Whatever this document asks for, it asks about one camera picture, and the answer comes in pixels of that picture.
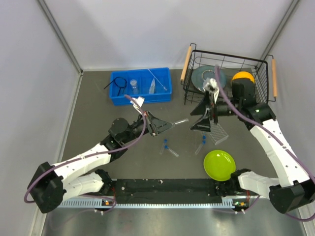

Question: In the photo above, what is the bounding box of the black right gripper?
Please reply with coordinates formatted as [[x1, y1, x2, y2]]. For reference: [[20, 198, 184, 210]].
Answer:
[[189, 88, 241, 132]]

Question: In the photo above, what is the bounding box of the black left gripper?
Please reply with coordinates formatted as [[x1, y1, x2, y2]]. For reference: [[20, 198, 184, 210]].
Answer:
[[122, 110, 176, 144]]

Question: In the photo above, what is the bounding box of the clear plastic bag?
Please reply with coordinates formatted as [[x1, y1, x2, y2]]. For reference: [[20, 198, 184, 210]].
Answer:
[[149, 78, 156, 94]]

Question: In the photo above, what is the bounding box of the small clear glass funnel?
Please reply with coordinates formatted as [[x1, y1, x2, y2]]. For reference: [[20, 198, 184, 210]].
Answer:
[[147, 69, 167, 91]]

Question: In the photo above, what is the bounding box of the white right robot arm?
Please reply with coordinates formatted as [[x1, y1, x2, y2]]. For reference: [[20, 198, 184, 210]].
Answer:
[[191, 78, 315, 214]]

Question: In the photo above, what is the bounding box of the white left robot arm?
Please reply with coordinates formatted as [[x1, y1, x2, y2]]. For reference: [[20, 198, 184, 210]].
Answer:
[[27, 111, 175, 213]]

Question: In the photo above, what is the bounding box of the clear test tube rack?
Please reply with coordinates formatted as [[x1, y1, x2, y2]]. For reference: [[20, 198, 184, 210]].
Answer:
[[209, 122, 229, 145]]

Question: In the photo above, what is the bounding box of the blue plastic bin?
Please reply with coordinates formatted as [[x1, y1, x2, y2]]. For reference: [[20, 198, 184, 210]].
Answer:
[[109, 67, 173, 106]]

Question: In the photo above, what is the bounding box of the blue-grey ceramic plate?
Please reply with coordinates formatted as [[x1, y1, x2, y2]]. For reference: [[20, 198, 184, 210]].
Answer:
[[191, 65, 215, 92]]

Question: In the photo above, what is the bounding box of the lime green plate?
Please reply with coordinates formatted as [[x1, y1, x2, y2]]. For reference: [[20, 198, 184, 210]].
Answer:
[[203, 150, 236, 181]]

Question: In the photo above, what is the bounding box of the orange collapsible funnel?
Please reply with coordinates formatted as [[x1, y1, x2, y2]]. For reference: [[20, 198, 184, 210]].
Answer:
[[232, 71, 255, 83]]

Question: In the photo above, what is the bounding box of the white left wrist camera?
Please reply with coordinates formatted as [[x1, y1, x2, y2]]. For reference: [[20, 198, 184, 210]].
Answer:
[[130, 96, 145, 113]]

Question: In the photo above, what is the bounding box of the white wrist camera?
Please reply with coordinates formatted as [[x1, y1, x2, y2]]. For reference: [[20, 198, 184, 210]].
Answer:
[[203, 78, 220, 104], [130, 96, 145, 113]]

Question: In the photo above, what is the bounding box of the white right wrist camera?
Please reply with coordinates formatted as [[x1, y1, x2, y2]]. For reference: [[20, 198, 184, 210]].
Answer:
[[203, 78, 220, 104]]

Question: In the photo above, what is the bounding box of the black ring stand clamp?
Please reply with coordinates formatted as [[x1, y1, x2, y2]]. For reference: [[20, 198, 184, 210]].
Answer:
[[103, 76, 127, 96]]

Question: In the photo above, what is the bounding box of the black wire basket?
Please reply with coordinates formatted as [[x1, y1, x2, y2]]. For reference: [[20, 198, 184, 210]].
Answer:
[[181, 43, 277, 110]]

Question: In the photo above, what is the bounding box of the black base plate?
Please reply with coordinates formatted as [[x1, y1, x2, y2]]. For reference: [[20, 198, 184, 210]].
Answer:
[[112, 178, 235, 204]]

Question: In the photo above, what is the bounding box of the grey slotted cable duct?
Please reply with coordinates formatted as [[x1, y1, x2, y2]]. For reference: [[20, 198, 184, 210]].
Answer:
[[59, 196, 249, 210]]

